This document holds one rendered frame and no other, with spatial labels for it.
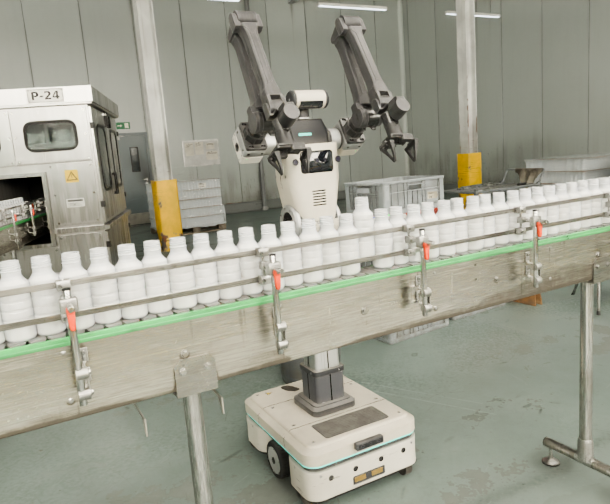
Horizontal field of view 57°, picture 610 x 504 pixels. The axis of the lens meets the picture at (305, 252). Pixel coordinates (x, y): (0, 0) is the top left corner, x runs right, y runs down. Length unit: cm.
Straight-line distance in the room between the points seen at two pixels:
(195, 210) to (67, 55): 466
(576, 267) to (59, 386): 165
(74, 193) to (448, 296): 377
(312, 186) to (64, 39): 1173
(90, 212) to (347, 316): 368
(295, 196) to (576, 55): 1145
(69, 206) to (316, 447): 335
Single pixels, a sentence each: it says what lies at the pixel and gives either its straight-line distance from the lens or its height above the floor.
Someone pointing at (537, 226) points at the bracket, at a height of 106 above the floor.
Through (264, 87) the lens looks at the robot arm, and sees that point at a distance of 202.
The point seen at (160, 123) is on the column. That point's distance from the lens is 922.
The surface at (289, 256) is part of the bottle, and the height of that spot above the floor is 108.
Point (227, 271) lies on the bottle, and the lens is 136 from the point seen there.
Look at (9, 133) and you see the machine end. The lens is 508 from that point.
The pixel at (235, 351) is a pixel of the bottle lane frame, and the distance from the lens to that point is 138.
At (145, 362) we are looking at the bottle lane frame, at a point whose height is 91.
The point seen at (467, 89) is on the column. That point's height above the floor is 230.
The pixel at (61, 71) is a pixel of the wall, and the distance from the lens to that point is 1355.
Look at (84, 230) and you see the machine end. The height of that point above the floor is 86.
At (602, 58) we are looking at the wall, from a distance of 1300.
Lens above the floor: 133
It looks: 10 degrees down
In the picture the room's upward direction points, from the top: 4 degrees counter-clockwise
